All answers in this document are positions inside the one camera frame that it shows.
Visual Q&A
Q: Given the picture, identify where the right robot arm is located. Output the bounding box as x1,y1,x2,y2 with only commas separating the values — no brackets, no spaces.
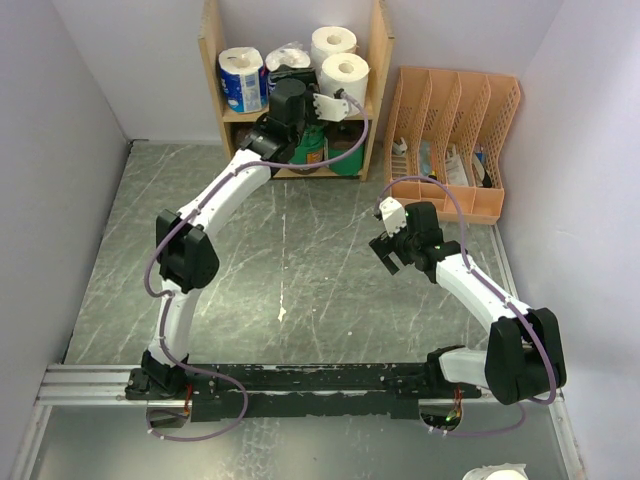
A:
369,198,567,405

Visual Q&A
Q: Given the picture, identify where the white roll bottom edge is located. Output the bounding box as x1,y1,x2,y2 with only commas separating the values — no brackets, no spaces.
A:
462,463,528,480

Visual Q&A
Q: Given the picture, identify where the blue roll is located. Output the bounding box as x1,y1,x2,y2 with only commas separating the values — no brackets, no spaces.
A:
218,47,267,114
265,42,311,72

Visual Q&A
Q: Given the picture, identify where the wooden two-tier shelf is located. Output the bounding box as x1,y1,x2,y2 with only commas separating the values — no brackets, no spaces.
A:
198,0,395,181

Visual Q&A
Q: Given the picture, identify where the black mounting base plate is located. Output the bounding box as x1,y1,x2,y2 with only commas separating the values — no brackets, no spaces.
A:
125,362,481,422

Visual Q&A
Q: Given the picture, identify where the green brown roll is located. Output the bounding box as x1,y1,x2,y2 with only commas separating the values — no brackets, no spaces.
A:
325,121,364,176
290,125,325,175

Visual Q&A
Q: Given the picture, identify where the orange plastic file organizer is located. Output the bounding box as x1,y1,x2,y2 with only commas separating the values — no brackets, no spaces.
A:
383,66,521,225

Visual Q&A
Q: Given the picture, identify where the white toilet roll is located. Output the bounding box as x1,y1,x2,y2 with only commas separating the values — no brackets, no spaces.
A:
319,52,370,106
310,26,357,69

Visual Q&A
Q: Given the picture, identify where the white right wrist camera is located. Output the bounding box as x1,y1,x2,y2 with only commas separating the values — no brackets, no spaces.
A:
377,197,407,237

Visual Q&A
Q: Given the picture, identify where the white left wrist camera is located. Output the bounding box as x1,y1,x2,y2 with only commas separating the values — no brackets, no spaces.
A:
312,93,350,123

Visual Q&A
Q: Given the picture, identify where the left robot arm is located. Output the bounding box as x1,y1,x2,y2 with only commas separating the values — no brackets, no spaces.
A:
141,67,319,399

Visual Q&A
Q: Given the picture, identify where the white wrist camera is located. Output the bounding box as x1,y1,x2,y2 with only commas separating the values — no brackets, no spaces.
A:
377,197,407,237
312,93,350,123

